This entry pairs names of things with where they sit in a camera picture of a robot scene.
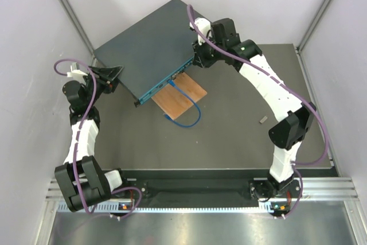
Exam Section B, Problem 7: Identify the silver SFP module right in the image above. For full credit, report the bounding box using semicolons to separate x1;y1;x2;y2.
259;116;268;124

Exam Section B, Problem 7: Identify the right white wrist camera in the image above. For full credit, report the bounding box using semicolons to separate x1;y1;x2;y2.
189;17;212;45

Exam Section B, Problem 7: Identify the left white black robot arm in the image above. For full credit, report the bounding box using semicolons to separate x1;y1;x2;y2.
54;63;130;212

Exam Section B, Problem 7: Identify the dark blue network switch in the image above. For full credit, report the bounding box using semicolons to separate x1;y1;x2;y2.
94;0;197;106

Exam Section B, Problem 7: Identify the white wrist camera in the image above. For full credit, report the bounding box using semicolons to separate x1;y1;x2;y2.
189;17;212;45
67;63;88;83

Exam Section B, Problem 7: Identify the right aluminium frame post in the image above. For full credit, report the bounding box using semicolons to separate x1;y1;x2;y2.
295;0;333;55

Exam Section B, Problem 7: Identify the left aluminium frame post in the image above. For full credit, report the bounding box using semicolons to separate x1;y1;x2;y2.
58;0;94;55

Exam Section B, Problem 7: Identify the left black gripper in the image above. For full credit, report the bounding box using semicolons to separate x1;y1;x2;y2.
86;65;125;106

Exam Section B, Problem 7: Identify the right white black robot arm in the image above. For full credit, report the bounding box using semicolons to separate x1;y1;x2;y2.
189;18;314;197

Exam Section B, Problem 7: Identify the blue ethernet cable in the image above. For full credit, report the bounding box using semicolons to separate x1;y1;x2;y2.
164;80;201;129

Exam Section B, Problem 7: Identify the aluminium frame post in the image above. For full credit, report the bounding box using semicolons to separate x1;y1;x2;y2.
295;0;333;55
58;0;94;55

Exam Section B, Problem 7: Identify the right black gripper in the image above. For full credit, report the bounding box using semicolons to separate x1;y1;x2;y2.
192;35;225;69

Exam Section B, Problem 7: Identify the slotted cable duct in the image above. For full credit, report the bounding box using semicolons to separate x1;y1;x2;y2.
57;200;290;214

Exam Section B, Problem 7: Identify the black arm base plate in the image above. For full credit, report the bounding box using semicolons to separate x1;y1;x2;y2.
122;169;300;208

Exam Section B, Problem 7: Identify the wooden board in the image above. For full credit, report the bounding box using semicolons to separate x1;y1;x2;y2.
152;73;207;120

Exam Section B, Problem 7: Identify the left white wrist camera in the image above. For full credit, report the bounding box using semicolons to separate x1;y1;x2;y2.
67;63;88;83

